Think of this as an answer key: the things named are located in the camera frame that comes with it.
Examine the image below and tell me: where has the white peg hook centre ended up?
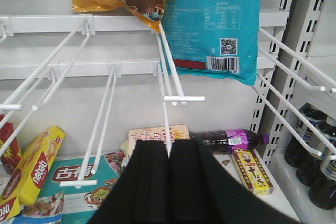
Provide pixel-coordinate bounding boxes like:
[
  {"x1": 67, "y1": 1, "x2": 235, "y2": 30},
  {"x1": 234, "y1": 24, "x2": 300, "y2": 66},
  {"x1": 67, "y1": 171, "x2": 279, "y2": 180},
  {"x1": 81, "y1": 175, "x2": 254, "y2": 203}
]
[{"x1": 156, "y1": 22, "x2": 205, "y2": 106}]

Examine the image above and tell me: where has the purple label dark bottle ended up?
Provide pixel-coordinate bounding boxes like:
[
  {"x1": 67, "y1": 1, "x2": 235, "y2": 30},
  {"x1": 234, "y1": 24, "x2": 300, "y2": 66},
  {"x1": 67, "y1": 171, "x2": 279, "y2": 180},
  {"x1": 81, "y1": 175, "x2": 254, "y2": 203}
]
[{"x1": 189, "y1": 129, "x2": 269, "y2": 154}]

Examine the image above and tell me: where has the red snack pouch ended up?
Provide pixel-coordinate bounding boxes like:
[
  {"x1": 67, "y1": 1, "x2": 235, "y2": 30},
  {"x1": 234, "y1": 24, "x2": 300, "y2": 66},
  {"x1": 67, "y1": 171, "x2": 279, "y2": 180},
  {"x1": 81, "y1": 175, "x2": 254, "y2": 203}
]
[{"x1": 1, "y1": 122, "x2": 22, "y2": 175}]

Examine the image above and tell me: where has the yellow Nabati wafer box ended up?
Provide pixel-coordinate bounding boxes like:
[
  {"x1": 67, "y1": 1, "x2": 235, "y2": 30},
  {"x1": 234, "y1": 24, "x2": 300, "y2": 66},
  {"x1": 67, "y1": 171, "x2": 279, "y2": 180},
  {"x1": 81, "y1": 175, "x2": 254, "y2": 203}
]
[{"x1": 1, "y1": 125, "x2": 65, "y2": 221}]

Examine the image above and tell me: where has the yellow red spice box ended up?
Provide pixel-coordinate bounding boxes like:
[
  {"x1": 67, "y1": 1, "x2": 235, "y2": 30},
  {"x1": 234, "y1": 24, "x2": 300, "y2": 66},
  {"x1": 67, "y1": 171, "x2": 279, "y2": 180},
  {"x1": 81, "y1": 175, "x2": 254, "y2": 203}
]
[{"x1": 231, "y1": 151, "x2": 274, "y2": 196}]

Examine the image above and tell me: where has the orange cream snack box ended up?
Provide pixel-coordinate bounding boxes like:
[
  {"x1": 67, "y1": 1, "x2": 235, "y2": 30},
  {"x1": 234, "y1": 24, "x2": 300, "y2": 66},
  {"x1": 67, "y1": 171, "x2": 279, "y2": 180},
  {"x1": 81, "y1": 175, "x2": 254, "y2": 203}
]
[{"x1": 128, "y1": 124, "x2": 190, "y2": 156}]

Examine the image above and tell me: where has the white peg hook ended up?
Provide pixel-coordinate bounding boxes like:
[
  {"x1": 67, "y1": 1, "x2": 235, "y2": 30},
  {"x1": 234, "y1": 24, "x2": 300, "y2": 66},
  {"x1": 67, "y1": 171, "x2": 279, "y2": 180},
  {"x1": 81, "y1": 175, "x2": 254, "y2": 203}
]
[
  {"x1": 156, "y1": 22, "x2": 205, "y2": 106},
  {"x1": 60, "y1": 65, "x2": 117, "y2": 189}
]

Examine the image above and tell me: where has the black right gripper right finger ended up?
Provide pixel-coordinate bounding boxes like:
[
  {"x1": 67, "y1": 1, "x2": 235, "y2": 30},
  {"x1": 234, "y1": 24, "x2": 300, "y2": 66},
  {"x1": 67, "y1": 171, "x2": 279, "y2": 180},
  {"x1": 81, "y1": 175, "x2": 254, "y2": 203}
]
[{"x1": 169, "y1": 140, "x2": 297, "y2": 223}]

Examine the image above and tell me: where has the blue sweet potato noodle bag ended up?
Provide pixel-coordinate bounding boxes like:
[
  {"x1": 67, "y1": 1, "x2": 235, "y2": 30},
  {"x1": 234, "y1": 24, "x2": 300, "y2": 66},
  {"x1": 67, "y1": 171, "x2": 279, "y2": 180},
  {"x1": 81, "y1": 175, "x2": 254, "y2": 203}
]
[{"x1": 162, "y1": 0, "x2": 261, "y2": 86}]

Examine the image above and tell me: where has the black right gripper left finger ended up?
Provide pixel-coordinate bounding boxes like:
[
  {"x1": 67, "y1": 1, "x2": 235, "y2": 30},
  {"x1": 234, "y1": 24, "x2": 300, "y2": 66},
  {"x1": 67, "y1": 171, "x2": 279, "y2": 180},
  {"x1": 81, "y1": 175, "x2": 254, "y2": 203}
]
[{"x1": 88, "y1": 140, "x2": 168, "y2": 223}]

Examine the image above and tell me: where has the white peg hook lower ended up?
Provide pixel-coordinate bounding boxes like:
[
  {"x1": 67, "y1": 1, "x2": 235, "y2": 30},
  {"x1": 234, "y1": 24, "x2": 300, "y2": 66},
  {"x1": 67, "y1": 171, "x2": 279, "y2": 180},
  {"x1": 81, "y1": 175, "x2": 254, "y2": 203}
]
[{"x1": 60, "y1": 65, "x2": 117, "y2": 189}]

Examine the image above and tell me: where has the dark soy sauce bottle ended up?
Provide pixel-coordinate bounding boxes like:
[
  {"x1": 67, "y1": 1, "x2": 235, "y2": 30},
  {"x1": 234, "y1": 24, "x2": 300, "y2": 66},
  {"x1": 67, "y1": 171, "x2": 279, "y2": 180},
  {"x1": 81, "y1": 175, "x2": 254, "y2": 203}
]
[{"x1": 308, "y1": 116, "x2": 335, "y2": 210}]

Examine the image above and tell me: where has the teal Gufu snack bag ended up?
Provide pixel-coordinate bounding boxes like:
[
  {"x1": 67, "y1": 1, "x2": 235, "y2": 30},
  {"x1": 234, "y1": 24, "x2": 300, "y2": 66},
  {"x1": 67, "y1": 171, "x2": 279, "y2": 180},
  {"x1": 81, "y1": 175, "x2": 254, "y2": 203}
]
[{"x1": 36, "y1": 150, "x2": 129, "y2": 224}]

